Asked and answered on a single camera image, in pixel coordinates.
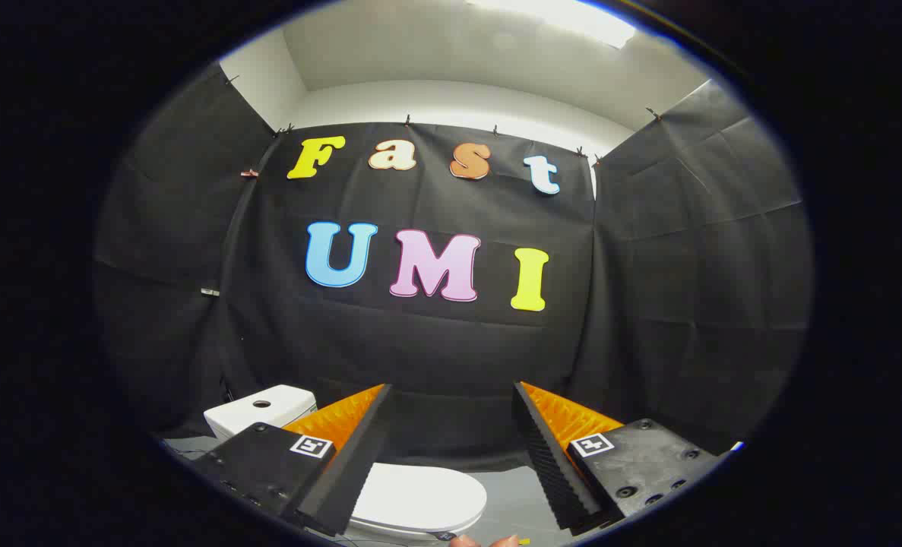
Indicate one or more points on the white ceramic toilet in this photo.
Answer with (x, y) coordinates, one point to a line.
(283, 401)

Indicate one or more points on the black backdrop cloth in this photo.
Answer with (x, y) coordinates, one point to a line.
(435, 349)

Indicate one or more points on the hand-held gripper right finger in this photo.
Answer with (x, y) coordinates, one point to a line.
(545, 456)

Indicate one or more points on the white toilet lid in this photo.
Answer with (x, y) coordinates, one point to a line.
(420, 494)

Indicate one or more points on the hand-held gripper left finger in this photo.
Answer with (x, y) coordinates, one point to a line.
(359, 456)

